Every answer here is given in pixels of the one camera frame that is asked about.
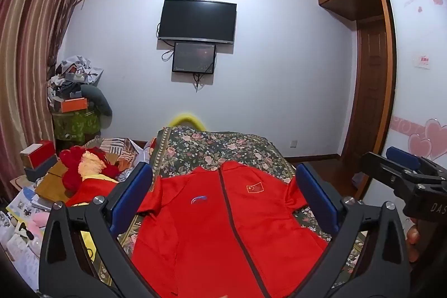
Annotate large black wall television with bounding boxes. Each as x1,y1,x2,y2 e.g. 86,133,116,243
158,0,238,44

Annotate floral bedspread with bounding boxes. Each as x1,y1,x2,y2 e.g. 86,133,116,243
94,126,367,289

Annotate brown cardboard box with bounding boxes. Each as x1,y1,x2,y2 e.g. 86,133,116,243
35,161,84,204

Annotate striped brown curtain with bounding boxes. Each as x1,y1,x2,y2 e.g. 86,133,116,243
0,0,92,201

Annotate yellow hoop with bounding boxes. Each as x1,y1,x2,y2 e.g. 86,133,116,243
168,113,206,131

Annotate red plush toy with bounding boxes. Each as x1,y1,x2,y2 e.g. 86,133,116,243
59,146,121,191

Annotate pile of papers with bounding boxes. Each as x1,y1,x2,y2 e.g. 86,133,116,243
5,185,53,226

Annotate crumpled silver foil wrapping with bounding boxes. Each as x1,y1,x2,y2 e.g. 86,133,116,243
55,55,104,84

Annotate person's right hand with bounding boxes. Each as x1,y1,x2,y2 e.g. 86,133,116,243
405,225,420,264

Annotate white plastic bags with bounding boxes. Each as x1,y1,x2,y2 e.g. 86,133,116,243
0,211,42,285

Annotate red zip jacket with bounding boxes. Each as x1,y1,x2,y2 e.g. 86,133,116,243
132,161,332,298

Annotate small black wall monitor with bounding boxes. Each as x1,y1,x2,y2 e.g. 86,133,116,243
172,42,217,75

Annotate brown wooden door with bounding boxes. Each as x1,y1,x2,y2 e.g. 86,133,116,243
356,18,389,164

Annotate white heart-print wardrobe door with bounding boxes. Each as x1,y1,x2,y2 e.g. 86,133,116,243
381,0,447,164

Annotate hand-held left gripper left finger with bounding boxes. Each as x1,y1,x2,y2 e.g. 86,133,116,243
39,162,154,298

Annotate yellow scarf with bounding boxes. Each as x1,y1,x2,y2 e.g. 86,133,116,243
82,173,119,184

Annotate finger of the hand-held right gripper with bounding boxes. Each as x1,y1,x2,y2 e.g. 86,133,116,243
360,151,421,205
386,146,447,180

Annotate red and white door sticker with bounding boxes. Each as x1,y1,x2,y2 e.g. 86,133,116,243
412,54,432,70

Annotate orange box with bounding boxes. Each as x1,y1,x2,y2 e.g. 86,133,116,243
59,97,88,113

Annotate red and white box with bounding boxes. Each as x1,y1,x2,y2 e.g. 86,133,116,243
20,141,56,170

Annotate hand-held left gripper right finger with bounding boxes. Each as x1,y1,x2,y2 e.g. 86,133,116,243
295,163,411,298

